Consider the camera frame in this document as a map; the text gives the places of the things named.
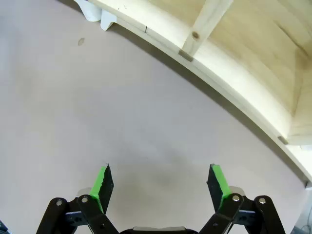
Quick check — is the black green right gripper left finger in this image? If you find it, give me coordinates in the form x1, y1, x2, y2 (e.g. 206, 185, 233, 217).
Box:
36, 163, 120, 234

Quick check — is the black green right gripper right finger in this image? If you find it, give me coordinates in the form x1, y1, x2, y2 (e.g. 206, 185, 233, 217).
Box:
199, 164, 286, 234

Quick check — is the wooden riser with white legs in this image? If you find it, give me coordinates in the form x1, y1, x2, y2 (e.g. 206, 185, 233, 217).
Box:
100, 9, 312, 191
73, 0, 101, 23

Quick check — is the light wooden shelf unit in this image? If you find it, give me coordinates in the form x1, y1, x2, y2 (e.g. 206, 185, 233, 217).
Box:
88, 0, 312, 147

